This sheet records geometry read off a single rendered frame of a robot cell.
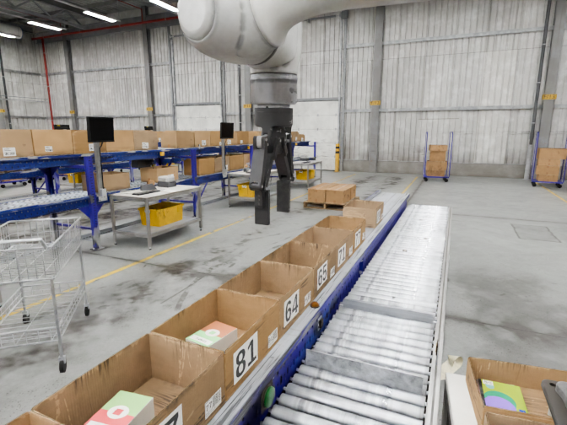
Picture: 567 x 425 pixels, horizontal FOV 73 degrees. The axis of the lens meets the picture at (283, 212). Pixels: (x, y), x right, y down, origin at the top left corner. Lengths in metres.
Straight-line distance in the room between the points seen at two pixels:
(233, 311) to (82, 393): 0.65
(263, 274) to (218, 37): 1.55
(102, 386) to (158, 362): 0.19
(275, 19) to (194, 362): 1.02
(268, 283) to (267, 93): 1.39
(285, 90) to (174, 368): 0.97
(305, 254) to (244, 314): 0.79
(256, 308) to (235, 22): 1.21
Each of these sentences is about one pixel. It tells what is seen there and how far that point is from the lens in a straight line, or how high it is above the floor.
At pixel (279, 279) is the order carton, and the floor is 0.96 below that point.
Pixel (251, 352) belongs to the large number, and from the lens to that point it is 1.38.
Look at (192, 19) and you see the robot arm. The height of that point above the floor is 1.84.
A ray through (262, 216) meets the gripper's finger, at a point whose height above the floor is 1.53.
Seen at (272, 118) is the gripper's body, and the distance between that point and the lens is 0.73.
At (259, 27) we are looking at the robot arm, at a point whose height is 1.83.
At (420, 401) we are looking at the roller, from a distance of 1.61.
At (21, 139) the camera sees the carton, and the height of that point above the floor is 1.60.
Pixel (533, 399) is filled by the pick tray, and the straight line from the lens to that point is 1.75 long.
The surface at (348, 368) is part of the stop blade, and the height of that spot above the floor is 0.77.
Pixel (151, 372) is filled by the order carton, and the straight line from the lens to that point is 1.45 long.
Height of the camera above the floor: 1.69
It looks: 12 degrees down
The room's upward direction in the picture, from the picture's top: straight up
